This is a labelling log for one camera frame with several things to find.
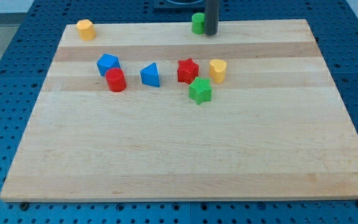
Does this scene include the yellow hexagon block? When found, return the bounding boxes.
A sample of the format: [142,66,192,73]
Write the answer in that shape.
[76,19,96,41]

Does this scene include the wooden board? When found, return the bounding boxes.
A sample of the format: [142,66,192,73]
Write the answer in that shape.
[0,19,358,202]

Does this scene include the green cylinder block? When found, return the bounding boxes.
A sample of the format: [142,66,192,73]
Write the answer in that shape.
[191,12,204,34]

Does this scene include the blue triangle block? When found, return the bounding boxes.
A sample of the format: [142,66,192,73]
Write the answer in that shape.
[140,63,160,87]

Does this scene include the red star block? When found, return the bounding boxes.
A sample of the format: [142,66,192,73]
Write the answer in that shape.
[177,58,199,84]

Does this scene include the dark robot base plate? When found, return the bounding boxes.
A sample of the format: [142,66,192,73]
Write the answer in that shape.
[151,0,205,11]

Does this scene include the blue cube block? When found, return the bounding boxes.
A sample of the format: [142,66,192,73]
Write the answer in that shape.
[96,54,121,77]

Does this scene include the yellow heart block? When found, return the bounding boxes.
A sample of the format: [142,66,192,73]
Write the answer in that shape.
[209,59,227,83]

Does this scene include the red cylinder block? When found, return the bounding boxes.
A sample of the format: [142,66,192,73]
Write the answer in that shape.
[105,68,127,92]

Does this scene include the green star block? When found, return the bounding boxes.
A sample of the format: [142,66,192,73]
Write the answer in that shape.
[189,77,212,105]

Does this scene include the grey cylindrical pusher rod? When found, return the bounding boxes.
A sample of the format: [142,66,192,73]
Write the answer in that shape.
[204,0,220,35]

